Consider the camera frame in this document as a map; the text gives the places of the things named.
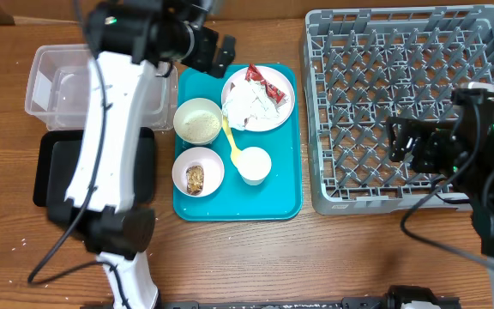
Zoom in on grey dishwasher rack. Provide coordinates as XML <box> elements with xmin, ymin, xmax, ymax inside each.
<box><xmin>302</xmin><ymin>4</ymin><xmax>494</xmax><ymax>215</ymax></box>

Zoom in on white napkin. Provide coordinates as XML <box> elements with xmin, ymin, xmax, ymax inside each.
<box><xmin>222</xmin><ymin>80</ymin><xmax>279</xmax><ymax>130</ymax></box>

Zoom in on yellow plastic spoon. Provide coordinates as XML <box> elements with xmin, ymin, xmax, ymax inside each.
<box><xmin>222</xmin><ymin>116</ymin><xmax>241</xmax><ymax>167</ymax></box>

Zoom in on cream bowl with rice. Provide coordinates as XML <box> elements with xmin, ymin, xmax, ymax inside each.
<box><xmin>173</xmin><ymin>98</ymin><xmax>223</xmax><ymax>146</ymax></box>

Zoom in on white cup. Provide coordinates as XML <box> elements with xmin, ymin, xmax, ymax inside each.
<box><xmin>237</xmin><ymin>147</ymin><xmax>272</xmax><ymax>185</ymax></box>

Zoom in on pink bowl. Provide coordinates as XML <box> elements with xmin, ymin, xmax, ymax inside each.
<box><xmin>172</xmin><ymin>147</ymin><xmax>225</xmax><ymax>197</ymax></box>

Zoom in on brown food piece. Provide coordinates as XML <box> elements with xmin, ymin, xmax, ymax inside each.
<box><xmin>186</xmin><ymin>165</ymin><xmax>204</xmax><ymax>196</ymax></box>

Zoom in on clear plastic bin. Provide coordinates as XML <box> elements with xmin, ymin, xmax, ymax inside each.
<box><xmin>25</xmin><ymin>44</ymin><xmax>178</xmax><ymax>131</ymax></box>

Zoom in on black tray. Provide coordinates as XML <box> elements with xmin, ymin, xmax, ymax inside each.
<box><xmin>33</xmin><ymin>127</ymin><xmax>156</xmax><ymax>207</ymax></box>

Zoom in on teal serving tray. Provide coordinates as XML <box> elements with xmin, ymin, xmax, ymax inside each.
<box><xmin>173</xmin><ymin>64</ymin><xmax>303</xmax><ymax>221</ymax></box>

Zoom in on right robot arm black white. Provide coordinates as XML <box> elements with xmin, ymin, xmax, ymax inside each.
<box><xmin>386</xmin><ymin>106</ymin><xmax>494</xmax><ymax>305</ymax></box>

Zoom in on pink plate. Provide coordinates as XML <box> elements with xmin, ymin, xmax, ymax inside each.
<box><xmin>221</xmin><ymin>65</ymin><xmax>296</xmax><ymax>132</ymax></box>

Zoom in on red snack wrapper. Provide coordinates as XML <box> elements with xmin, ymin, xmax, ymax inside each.
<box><xmin>245</xmin><ymin>64</ymin><xmax>286</xmax><ymax>105</ymax></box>

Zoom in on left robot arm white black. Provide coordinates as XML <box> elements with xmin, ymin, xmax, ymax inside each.
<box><xmin>47</xmin><ymin>0</ymin><xmax>236</xmax><ymax>308</ymax></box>

